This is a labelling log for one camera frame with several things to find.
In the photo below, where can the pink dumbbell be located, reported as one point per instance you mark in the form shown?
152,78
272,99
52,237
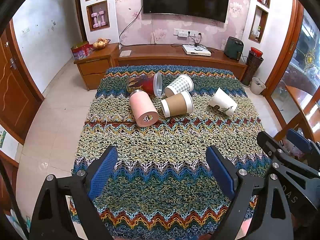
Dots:
102,18
95,20

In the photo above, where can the white paper sheet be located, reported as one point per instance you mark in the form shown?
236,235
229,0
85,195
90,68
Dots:
125,53

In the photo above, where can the small wooden drawer cabinet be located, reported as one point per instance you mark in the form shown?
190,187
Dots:
96,67

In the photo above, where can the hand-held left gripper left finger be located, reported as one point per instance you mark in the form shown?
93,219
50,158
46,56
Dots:
103,172

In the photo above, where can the wooden chair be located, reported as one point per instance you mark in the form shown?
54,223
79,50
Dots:
300,105

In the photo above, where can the red patterned gift box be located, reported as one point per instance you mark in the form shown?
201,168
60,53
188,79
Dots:
81,51

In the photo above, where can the white set-top box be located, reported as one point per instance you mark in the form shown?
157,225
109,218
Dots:
196,50

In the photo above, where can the white light switch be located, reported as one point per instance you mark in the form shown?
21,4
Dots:
25,31

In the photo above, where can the wooden framed glass door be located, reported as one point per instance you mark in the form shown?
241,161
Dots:
300,62

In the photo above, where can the dark wicker bin red lid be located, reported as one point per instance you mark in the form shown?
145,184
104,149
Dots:
252,66

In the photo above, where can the brown paper cup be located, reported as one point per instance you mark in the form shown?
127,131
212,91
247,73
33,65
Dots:
176,103

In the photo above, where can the green checked white cup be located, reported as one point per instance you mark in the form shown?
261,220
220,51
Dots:
178,85

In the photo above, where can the pink cup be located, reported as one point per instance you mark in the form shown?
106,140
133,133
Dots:
141,105

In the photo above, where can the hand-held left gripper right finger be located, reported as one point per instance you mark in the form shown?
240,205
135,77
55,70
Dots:
220,172

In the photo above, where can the white waste bin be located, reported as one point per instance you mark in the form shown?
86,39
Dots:
257,86

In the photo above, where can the red patterned cup clear lid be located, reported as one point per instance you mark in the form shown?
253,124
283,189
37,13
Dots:
143,83

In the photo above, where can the white cup with dark print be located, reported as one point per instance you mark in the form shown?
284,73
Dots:
221,100

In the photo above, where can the colourful knitted table cloth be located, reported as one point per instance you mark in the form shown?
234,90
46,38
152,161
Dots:
160,155

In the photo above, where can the white wall socket strip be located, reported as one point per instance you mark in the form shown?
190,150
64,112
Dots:
186,33

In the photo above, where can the bowl of fruit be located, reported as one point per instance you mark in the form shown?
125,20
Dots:
101,43

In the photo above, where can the long wooden television cabinet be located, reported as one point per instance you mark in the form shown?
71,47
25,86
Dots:
175,57

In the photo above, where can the brown wooden door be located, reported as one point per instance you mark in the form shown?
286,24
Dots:
15,92

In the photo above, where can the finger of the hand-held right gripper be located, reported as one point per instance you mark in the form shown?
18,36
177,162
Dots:
297,138
277,158

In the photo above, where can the dark green air fryer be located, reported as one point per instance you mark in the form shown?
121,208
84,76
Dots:
233,47

